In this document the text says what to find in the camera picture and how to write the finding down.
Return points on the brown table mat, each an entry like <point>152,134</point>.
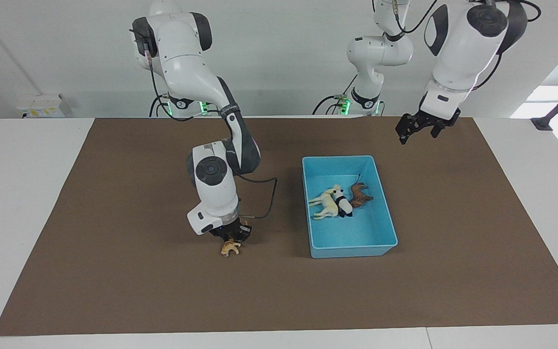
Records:
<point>211,291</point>

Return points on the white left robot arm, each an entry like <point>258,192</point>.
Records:
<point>463,48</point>

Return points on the brown lion toy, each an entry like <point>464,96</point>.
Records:
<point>359,194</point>

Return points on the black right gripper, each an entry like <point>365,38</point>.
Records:
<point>233,230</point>

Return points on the orange tiger toy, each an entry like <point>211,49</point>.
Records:
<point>230,248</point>

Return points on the black white panda toy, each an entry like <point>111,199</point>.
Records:
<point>343,206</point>

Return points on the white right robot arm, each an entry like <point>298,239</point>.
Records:
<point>216,189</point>

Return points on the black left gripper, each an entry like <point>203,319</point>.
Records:
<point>429,121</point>

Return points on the blue plastic storage box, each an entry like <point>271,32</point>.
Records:
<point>356,232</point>

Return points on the white wall socket box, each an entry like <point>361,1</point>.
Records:
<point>41,106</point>

